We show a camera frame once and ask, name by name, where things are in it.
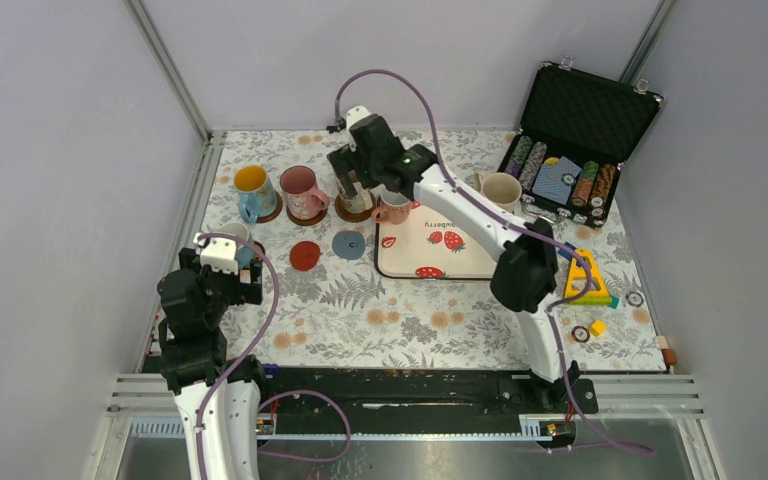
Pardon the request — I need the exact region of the blue card deck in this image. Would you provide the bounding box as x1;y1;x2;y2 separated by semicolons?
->
531;157;582;205

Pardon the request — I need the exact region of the small yellow cube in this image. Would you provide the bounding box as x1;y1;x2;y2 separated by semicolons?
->
588;320;607;337

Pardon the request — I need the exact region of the grey blue coaster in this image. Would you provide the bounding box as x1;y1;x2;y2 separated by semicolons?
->
331;230;366;261

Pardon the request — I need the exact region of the blue floral mug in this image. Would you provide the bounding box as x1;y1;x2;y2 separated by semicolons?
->
217;222;255;269

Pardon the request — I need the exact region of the red apple coaster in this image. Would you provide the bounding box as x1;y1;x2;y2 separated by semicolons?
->
289;241;321;272

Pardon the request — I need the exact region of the white strawberry tray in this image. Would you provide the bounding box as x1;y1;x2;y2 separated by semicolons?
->
374;202;496;280

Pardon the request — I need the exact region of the floral tablecloth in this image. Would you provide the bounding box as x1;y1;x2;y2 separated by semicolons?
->
165;129;669;372

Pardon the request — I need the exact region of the black poker chip case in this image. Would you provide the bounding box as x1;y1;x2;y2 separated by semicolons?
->
498;62;664;228

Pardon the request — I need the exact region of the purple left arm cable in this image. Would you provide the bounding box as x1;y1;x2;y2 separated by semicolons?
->
193;231;353;480

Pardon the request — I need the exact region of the yellow inside blue mug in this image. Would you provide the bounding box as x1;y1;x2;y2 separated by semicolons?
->
233;165;276;224

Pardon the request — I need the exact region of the small ring chip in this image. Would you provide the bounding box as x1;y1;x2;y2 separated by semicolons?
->
571;326;591;344

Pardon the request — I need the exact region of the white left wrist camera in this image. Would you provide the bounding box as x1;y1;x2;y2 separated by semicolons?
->
193;232;240;274

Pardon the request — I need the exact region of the pink large mug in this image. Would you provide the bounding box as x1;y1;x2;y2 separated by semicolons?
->
280;165;330;210

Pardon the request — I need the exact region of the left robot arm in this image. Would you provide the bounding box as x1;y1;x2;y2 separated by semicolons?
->
157;248;271;479

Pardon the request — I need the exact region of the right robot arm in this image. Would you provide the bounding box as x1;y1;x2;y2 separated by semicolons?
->
327;108;576;412

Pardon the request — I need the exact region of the pink small mug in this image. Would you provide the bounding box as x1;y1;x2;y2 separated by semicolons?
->
371;190;414;225

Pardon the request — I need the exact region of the cream mug front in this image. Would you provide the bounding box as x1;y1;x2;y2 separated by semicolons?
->
338;174;374;215

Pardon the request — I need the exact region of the cream mug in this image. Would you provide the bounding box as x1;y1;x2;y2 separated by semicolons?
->
476;172;522;213
338;174;374;215

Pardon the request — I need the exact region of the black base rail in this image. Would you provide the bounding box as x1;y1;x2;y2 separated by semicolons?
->
230;361;599;439

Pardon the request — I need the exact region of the yellow triangle toy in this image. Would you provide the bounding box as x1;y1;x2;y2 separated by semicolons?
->
563;249;613;306

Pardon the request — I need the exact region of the cream mug rear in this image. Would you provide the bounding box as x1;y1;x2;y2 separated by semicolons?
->
476;172;522;213

